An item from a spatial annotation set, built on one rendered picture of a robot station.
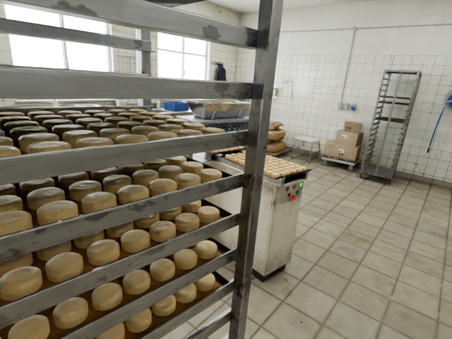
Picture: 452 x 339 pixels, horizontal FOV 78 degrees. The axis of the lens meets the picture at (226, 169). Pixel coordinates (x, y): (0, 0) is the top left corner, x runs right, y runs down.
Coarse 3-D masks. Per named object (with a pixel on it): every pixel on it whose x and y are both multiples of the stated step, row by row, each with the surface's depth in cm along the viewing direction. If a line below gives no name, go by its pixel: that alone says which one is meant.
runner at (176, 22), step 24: (0, 0) 26; (24, 0) 27; (48, 0) 28; (72, 0) 30; (96, 0) 31; (120, 0) 33; (144, 0) 35; (120, 24) 35; (144, 24) 36; (168, 24) 38; (192, 24) 40; (216, 24) 43
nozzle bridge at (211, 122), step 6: (186, 120) 230; (192, 120) 224; (198, 120) 226; (204, 120) 228; (210, 120) 230; (216, 120) 232; (222, 120) 235; (228, 120) 239; (234, 120) 244; (240, 120) 248; (246, 120) 253; (210, 126) 239; (228, 126) 252; (240, 126) 262; (246, 126) 268; (186, 156) 239; (192, 156) 238
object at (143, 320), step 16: (192, 288) 64; (208, 288) 66; (160, 304) 59; (176, 304) 62; (192, 304) 62; (128, 320) 54; (144, 320) 55; (160, 320) 57; (96, 336) 51; (112, 336) 51; (128, 336) 53
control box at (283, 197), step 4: (296, 180) 206; (300, 180) 207; (284, 184) 197; (288, 184) 197; (292, 184) 200; (296, 184) 203; (280, 188) 196; (284, 188) 194; (292, 188) 201; (296, 188) 205; (300, 188) 208; (280, 192) 197; (284, 192) 196; (288, 192) 199; (292, 192) 203; (300, 192) 210; (280, 196) 197; (284, 196) 197; (288, 196) 200; (292, 196) 204; (296, 196) 208; (300, 196) 212; (280, 200) 198; (284, 200) 199; (288, 200) 202
